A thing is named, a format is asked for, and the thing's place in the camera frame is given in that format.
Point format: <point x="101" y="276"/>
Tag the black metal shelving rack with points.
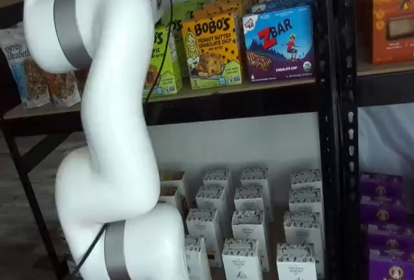
<point x="328" y="131"/>
<point x="348" y="163"/>

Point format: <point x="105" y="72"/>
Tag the blue label granola bag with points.
<point x="19" y="66"/>

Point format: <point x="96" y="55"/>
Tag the purple snack box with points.
<point x="391" y="270"/>
<point x="388" y="220"/>
<point x="391" y="242"/>
<point x="383" y="204"/>
<point x="381" y="184"/>

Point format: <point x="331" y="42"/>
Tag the white cartons group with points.
<point x="275" y="225"/>

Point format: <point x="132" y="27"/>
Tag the orange snack box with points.
<point x="388" y="50"/>

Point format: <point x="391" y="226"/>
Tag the white organic pantry box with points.
<point x="210" y="196"/>
<point x="305" y="200"/>
<point x="296" y="264"/>
<point x="203" y="228"/>
<point x="302" y="228"/>
<point x="241" y="260"/>
<point x="216" y="176"/>
<point x="249" y="228"/>
<point x="255" y="176"/>
<point x="250" y="197"/>
<point x="305" y="179"/>
<point x="199" y="260"/>

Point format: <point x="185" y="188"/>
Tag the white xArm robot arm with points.
<point x="113" y="99"/>

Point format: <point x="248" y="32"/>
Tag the white plastic sheet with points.
<point x="385" y="137"/>

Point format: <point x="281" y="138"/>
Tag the yellow small granola box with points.
<point x="169" y="192"/>
<point x="173" y="176"/>

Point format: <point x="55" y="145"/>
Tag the wooden shelf board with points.
<point x="226" y="92"/>
<point x="388" y="69"/>

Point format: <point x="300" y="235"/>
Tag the green Bobo's apple pie box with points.
<point x="165" y="79"/>
<point x="176" y="23"/>
<point x="191" y="5"/>

